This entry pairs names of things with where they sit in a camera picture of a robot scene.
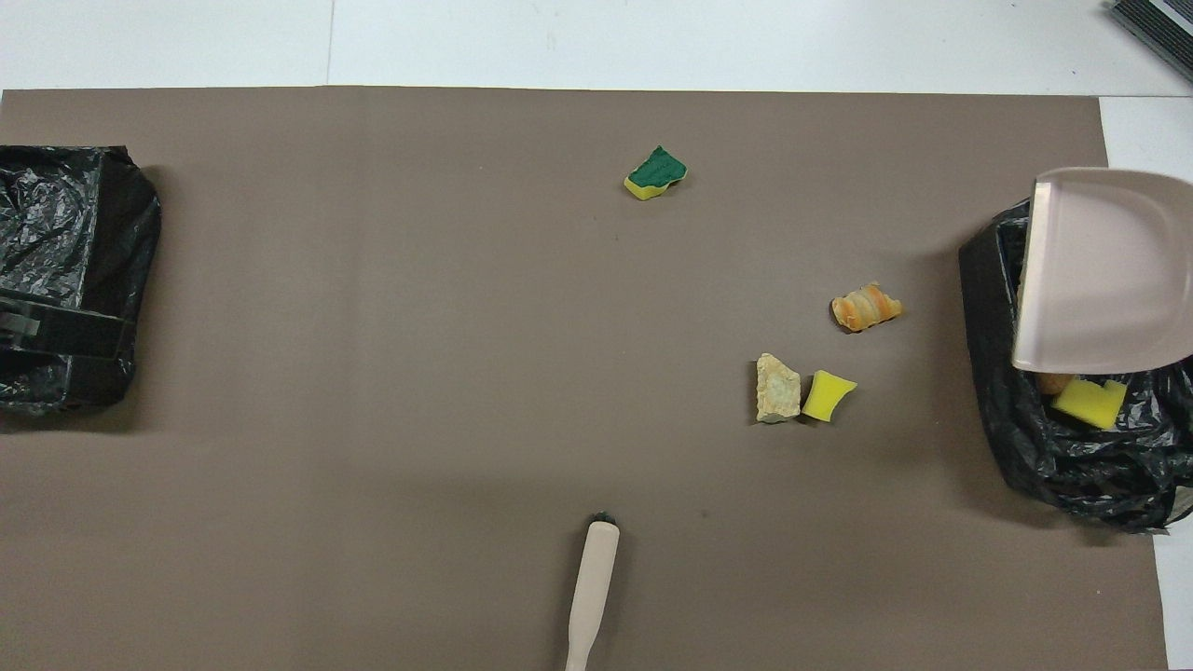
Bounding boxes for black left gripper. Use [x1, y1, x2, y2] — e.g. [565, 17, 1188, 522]
[0, 288, 133, 362]

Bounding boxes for beige hand brush black bristles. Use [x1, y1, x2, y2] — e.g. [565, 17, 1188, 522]
[564, 511, 622, 671]

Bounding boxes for green and yellow sponge piece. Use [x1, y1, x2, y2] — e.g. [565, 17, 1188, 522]
[624, 144, 688, 201]

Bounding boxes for pale crusty bread chunk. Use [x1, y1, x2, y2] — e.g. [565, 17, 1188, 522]
[755, 352, 802, 425]

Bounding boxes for curved yellow sponge piece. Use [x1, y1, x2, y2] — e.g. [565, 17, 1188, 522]
[802, 370, 858, 425]

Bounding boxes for long orange croissant piece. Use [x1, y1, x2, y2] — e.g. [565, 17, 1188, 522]
[830, 282, 904, 334]

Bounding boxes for notched yellow sponge piece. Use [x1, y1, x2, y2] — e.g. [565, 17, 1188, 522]
[1050, 376, 1130, 431]

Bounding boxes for beige plastic dustpan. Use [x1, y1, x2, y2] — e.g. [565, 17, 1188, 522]
[1011, 167, 1193, 376]

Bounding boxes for bin lined with black bag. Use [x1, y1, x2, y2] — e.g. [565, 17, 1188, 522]
[0, 144, 162, 418]
[958, 198, 1193, 535]

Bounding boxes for brown paper table mat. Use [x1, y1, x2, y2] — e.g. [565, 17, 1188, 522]
[0, 87, 1171, 671]

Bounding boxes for dark grey ribbed device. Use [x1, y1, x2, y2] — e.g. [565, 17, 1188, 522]
[1107, 0, 1193, 87]

